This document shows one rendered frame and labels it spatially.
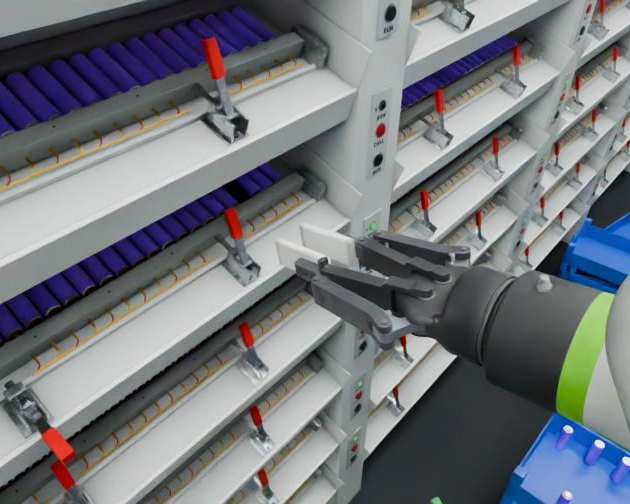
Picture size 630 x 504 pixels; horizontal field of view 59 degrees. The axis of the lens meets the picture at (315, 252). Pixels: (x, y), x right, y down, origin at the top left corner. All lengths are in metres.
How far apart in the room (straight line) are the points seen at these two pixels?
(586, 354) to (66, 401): 0.45
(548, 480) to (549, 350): 0.85
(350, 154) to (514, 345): 0.39
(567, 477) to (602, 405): 0.86
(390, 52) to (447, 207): 0.49
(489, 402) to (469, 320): 1.29
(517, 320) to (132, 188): 0.33
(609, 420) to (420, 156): 0.60
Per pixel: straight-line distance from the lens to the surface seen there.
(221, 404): 0.78
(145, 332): 0.62
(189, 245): 0.66
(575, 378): 0.39
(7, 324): 0.62
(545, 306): 0.41
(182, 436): 0.77
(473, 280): 0.44
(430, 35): 0.83
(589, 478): 1.27
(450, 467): 1.57
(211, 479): 0.94
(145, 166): 0.52
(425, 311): 0.45
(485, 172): 1.25
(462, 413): 1.67
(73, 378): 0.61
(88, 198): 0.50
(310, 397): 1.01
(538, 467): 1.24
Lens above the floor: 1.34
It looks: 40 degrees down
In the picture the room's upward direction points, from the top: straight up
